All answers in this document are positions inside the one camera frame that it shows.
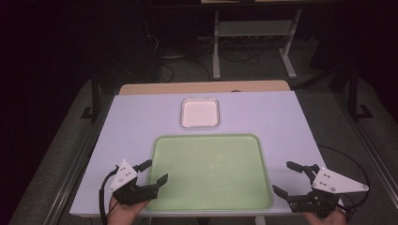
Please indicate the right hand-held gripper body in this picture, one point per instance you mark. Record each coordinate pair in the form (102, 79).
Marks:
(331, 182)

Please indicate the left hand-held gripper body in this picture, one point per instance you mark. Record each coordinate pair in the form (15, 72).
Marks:
(124, 175)

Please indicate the person's right hand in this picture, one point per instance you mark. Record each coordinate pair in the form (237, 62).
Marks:
(327, 218)

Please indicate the person's left hand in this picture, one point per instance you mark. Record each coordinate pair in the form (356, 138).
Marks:
(125, 214)

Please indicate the green rectangular tray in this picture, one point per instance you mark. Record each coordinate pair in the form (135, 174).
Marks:
(209, 172)

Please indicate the white square dish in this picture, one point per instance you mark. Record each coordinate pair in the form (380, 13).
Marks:
(200, 112)

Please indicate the black metal stand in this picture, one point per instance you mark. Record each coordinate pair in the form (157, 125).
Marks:
(94, 100)
(354, 100)

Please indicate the white metal stand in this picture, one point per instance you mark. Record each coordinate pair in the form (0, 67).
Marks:
(255, 28)

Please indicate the metal floor rail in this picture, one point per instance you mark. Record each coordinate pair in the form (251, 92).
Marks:
(369, 146)
(73, 170)

